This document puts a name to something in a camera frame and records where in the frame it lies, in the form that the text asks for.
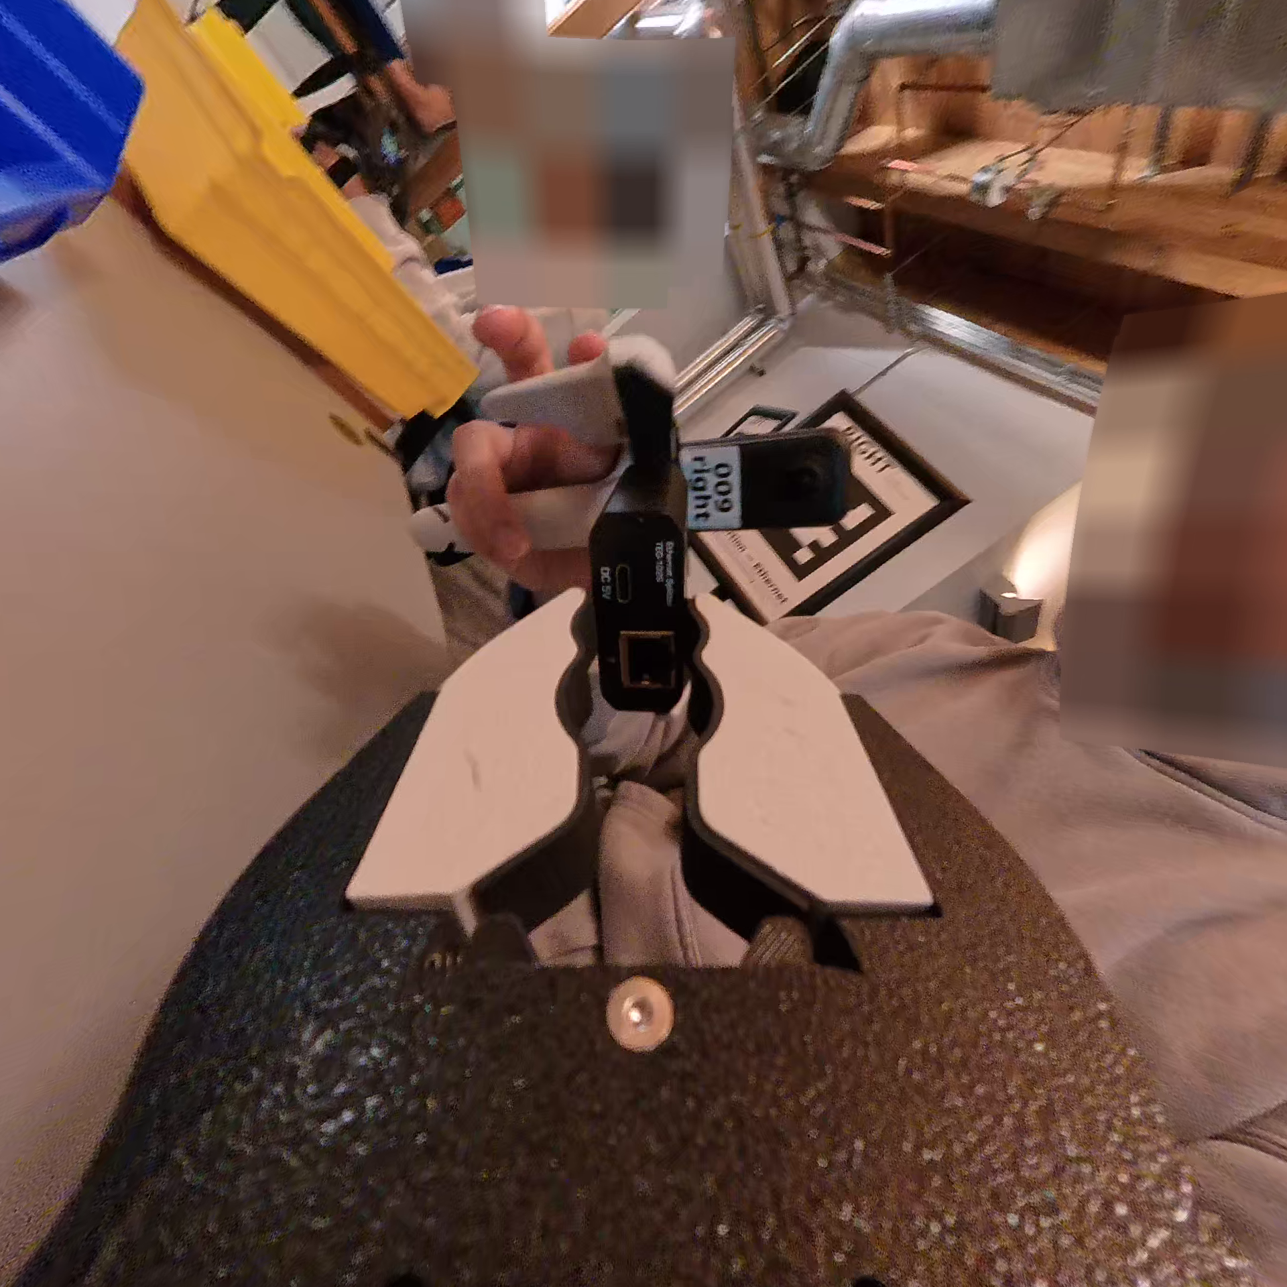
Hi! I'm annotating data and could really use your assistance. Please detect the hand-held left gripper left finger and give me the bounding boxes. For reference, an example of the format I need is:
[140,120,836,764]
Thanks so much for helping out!
[344,588,602,959]

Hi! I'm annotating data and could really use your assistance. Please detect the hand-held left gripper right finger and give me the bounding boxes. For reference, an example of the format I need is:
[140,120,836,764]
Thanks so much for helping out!
[680,591,940,973]

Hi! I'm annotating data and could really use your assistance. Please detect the grey desk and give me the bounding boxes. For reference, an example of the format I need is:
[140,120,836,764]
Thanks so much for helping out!
[0,196,451,1287]

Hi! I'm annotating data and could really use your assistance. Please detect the black framed printed sign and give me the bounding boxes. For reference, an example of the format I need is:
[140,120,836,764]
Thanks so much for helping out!
[694,393,971,619]

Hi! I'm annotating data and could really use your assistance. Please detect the person in grey hoodie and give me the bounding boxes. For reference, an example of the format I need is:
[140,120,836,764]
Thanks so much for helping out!
[748,611,1287,1287]

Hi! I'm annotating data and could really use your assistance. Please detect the person's right hand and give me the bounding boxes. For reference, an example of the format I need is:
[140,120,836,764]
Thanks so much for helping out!
[444,305,618,597]

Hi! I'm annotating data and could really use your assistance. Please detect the person's right forearm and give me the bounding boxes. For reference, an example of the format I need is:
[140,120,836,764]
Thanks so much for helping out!
[577,694,749,968]

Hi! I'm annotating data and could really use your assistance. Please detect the blue plastic bin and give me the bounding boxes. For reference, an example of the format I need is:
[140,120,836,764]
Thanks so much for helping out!
[0,0,146,265]

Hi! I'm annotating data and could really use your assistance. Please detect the black network adapter box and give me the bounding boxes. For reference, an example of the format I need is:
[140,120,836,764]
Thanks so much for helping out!
[589,511,697,717]

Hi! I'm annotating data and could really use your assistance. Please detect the silver ventilation duct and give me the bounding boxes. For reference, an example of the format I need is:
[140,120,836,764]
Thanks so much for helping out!
[803,0,996,172]

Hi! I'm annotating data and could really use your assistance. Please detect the yellow plastic bin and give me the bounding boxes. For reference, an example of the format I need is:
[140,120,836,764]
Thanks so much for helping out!
[114,0,480,420]

